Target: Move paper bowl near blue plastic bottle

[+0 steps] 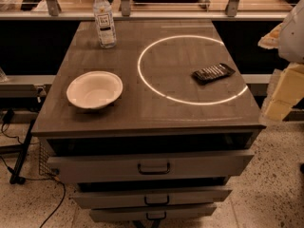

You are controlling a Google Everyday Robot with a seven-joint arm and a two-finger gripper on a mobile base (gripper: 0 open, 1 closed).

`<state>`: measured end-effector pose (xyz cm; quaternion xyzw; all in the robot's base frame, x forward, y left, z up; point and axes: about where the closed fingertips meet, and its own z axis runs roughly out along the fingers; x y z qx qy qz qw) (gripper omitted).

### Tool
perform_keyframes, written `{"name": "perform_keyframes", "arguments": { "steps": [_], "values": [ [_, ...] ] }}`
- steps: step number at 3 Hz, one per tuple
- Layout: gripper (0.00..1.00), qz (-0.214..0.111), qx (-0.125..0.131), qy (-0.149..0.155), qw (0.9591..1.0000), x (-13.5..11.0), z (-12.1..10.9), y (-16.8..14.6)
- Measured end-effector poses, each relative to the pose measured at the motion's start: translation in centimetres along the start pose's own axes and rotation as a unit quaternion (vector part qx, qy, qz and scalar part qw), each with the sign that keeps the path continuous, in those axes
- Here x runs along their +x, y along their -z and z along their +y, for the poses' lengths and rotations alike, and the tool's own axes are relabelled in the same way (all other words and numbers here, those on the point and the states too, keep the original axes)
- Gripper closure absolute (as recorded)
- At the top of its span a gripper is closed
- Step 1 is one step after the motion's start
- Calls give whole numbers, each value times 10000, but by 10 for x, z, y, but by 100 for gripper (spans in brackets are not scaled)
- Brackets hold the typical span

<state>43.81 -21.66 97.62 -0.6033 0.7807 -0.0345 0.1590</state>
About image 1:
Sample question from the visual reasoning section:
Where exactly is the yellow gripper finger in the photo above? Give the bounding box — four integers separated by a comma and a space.
263, 63, 304, 121

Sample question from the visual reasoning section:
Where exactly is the white paper bowl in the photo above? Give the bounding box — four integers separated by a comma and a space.
66, 71, 123, 109

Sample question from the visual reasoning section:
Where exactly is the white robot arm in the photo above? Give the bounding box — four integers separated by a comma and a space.
262, 0, 304, 122

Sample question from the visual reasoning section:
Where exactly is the clear plastic water bottle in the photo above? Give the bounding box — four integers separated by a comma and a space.
93, 0, 117, 48

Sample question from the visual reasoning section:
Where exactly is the top grey drawer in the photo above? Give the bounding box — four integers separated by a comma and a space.
47, 150, 254, 183

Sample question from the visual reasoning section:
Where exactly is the grey drawer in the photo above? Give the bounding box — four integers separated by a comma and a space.
73, 186, 232, 209
89, 203, 217, 222
47, 150, 254, 183

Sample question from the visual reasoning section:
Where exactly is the grey drawer cabinet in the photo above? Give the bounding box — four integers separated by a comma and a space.
30, 19, 267, 223

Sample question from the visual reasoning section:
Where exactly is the middle grey drawer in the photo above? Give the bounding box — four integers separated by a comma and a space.
73, 186, 232, 209

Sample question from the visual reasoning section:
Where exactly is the bottom grey drawer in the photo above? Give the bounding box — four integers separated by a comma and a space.
89, 203, 217, 222

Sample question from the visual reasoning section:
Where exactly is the black stand leg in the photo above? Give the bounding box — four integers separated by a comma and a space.
9, 120, 34, 184

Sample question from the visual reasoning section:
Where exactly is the wire mesh basket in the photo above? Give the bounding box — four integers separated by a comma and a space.
39, 144, 57, 177

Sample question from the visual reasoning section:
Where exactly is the black floor cable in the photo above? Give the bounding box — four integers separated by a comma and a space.
0, 121, 67, 228

